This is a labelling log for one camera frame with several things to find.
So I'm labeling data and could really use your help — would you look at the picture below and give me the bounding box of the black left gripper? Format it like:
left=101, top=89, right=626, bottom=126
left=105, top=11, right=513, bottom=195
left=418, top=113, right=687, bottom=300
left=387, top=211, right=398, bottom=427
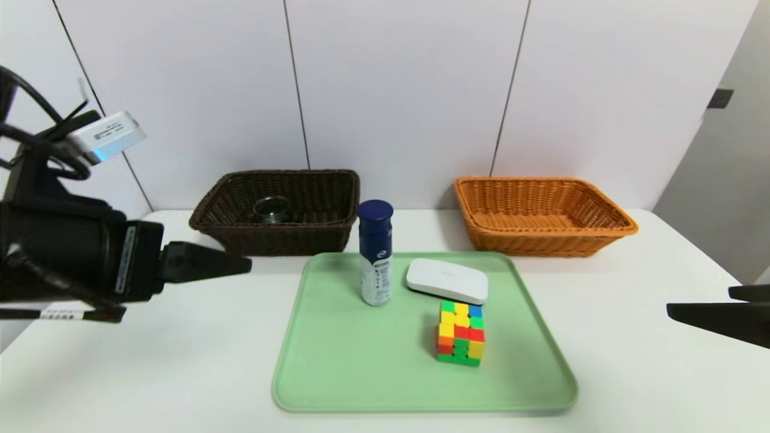
left=0, top=200, right=253, bottom=304

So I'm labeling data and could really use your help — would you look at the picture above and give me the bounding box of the glass cup with black handle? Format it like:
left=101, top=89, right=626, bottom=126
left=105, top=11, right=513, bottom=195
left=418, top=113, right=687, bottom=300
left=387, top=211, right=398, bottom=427
left=251, top=195, right=294, bottom=225

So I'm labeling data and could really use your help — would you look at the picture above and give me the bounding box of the white bottle with blue cap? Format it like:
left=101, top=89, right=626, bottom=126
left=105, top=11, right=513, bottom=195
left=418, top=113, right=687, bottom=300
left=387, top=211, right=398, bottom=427
left=357, top=200, right=394, bottom=307

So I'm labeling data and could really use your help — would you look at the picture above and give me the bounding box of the white rounded case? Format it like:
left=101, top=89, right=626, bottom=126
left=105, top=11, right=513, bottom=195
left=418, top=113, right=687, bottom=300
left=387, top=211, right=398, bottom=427
left=405, top=258, right=488, bottom=306

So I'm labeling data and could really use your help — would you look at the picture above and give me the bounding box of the colourful puzzle cube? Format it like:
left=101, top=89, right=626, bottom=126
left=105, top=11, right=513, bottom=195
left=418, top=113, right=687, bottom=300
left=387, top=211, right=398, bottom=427
left=436, top=299, right=485, bottom=367

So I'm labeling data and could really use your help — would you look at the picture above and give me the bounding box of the dark brown wicker basket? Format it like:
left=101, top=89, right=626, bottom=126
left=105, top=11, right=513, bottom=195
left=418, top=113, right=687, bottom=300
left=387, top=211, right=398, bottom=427
left=189, top=170, right=361, bottom=257

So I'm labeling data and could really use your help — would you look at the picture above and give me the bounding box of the orange wicker basket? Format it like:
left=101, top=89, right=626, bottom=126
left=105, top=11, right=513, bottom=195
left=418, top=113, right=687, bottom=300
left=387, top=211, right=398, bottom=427
left=453, top=176, right=638, bottom=258

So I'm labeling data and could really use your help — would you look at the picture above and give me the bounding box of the light green plastic tray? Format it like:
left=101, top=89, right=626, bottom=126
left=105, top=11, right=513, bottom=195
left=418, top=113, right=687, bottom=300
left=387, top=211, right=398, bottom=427
left=271, top=251, right=579, bottom=413

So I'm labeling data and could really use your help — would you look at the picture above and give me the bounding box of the thin tagged left arm cable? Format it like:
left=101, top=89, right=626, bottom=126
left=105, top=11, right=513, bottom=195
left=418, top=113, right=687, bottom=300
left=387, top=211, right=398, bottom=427
left=0, top=247, right=128, bottom=324

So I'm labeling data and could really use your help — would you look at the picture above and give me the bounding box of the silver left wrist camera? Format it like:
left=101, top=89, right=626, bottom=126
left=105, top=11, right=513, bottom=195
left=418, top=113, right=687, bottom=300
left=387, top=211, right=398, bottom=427
left=66, top=110, right=148, bottom=166

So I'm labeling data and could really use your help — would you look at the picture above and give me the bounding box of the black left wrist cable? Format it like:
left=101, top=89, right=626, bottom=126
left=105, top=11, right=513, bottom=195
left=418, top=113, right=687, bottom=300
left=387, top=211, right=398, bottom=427
left=0, top=66, right=92, bottom=181

